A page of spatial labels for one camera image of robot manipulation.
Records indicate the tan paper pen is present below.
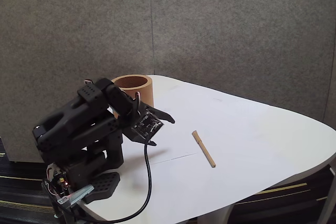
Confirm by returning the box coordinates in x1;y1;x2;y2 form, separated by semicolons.
192;130;217;168

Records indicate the brown cork pen holder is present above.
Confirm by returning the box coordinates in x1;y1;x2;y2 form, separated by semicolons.
110;74;154;119

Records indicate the grey metal table clamp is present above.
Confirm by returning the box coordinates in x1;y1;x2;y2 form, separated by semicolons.
57;184;95;218

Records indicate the grey felt partition panel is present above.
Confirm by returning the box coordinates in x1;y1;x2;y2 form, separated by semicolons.
0;0;155;163
150;0;336;127

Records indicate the white table leg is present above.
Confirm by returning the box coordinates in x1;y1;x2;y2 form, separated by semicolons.
318;165;336;224
220;204;235;224

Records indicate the bare camera circuit board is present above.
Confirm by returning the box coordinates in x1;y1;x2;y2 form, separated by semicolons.
131;111;166;141

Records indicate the black camera cable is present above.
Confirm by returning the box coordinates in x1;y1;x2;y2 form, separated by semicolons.
56;140;153;223

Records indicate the arm controller board with wires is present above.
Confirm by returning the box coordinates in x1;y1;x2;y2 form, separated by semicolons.
43;163;72;197

